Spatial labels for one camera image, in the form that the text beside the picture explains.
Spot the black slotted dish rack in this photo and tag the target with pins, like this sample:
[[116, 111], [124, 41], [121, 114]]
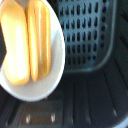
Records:
[[90, 90]]

